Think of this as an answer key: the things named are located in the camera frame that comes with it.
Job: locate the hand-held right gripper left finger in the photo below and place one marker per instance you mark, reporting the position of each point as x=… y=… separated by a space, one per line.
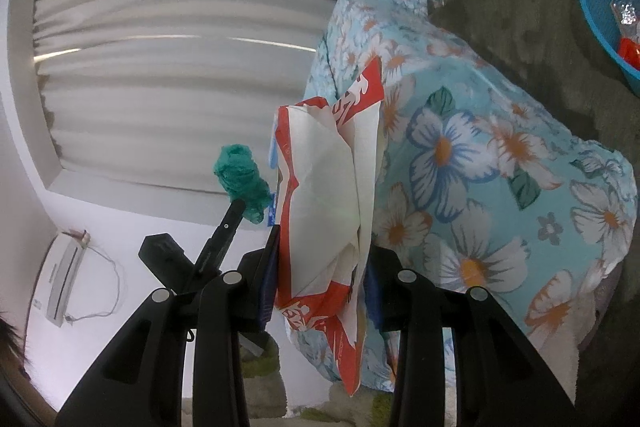
x=250 y=302

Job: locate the green plastic bag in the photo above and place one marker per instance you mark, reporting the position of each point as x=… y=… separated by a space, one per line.
x=240 y=177

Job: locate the small red wrapper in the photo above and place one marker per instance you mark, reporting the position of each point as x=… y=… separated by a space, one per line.
x=630 y=52

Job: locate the white air conditioner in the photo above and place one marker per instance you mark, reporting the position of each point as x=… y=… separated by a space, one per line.
x=57 y=279

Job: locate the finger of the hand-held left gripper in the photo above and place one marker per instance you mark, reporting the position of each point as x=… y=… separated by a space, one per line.
x=220 y=237

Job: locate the clear striped snack wrapper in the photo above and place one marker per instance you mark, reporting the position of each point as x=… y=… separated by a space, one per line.
x=625 y=14

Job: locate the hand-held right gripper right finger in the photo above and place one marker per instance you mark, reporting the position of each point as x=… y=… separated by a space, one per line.
x=382 y=302

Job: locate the white curtain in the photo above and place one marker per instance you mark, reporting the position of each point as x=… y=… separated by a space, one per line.
x=175 y=82

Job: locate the blue floral blanket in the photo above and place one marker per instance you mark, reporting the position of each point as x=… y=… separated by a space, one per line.
x=475 y=157

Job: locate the red white paper bag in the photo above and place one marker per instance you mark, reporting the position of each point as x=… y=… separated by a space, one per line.
x=320 y=207

